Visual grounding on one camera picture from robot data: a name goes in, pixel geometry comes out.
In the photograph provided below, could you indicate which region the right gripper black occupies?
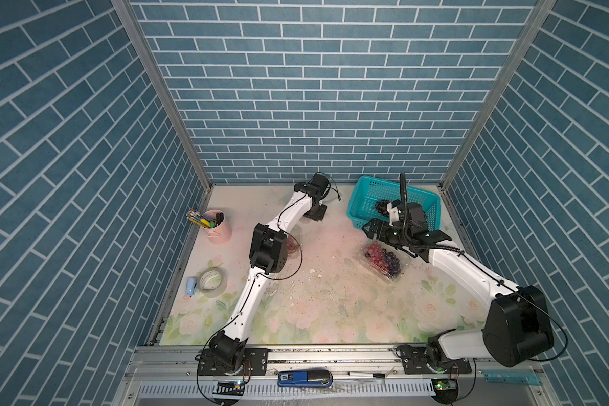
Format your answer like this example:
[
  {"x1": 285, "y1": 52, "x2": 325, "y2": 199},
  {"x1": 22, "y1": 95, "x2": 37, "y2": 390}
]
[{"x1": 362, "y1": 217, "x2": 410, "y2": 249}]

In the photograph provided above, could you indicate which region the dark purple grape bunch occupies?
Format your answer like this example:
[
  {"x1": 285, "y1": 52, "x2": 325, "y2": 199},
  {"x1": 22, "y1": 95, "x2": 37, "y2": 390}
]
[{"x1": 383, "y1": 250, "x2": 401, "y2": 278}]

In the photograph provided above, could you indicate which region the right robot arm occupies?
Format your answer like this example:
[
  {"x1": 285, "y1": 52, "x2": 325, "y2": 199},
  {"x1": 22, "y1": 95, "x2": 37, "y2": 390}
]
[{"x1": 362, "y1": 201, "x2": 554, "y2": 369}]

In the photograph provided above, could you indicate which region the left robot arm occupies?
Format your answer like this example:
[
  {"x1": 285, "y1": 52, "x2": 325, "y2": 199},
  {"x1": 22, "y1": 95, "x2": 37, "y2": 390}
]
[{"x1": 205, "y1": 173, "x2": 333, "y2": 371}]

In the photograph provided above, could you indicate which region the black grape bunch lower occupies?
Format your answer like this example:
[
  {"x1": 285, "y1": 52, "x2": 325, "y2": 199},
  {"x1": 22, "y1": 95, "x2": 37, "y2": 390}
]
[{"x1": 375, "y1": 200, "x2": 392, "y2": 217}]

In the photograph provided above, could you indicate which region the teal plastic basket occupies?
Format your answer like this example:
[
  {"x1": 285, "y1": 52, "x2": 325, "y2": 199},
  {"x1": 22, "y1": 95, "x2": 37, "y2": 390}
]
[{"x1": 346, "y1": 175, "x2": 442, "y2": 232}]

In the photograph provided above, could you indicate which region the pink pen cup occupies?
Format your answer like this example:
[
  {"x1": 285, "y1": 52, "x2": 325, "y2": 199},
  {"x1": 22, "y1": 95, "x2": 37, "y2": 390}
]
[{"x1": 204, "y1": 210, "x2": 233, "y2": 245}]

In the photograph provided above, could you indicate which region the coloured pens bundle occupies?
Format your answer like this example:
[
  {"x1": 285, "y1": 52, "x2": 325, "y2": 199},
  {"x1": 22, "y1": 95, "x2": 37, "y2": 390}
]
[{"x1": 186, "y1": 209, "x2": 217, "y2": 228}]

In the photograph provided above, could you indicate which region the white tape roll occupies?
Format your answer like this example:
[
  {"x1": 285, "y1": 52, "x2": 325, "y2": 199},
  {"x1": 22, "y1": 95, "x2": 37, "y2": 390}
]
[{"x1": 196, "y1": 267, "x2": 228, "y2": 299}]

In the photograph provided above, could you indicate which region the black marker pen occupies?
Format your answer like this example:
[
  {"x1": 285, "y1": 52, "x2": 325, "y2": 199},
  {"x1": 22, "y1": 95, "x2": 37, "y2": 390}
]
[{"x1": 348, "y1": 371, "x2": 387, "y2": 379}]

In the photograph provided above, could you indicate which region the blue black handheld device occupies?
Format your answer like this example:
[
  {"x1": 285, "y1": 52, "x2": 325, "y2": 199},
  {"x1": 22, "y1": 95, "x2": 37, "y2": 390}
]
[{"x1": 277, "y1": 369, "x2": 333, "y2": 388}]

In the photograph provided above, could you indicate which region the small blue object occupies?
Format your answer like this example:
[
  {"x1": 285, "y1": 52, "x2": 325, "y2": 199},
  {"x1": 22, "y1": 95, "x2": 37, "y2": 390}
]
[{"x1": 185, "y1": 277, "x2": 197, "y2": 298}]

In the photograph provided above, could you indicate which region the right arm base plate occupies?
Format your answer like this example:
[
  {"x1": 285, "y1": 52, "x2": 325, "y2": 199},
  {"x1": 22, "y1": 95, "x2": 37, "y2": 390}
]
[{"x1": 393, "y1": 344, "x2": 472, "y2": 376}]

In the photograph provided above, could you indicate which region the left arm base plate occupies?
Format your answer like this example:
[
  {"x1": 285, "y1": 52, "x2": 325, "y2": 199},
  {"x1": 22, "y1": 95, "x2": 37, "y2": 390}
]
[{"x1": 195, "y1": 348, "x2": 269, "y2": 377}]

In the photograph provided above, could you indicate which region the teal metal bracket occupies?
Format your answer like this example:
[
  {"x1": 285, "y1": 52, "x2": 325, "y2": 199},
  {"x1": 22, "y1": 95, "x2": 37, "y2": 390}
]
[{"x1": 483, "y1": 370, "x2": 541, "y2": 387}]

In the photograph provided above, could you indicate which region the aluminium front rail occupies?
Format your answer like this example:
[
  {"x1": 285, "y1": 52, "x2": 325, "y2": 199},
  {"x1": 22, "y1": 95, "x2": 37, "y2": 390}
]
[{"x1": 113, "y1": 344, "x2": 558, "y2": 405}]

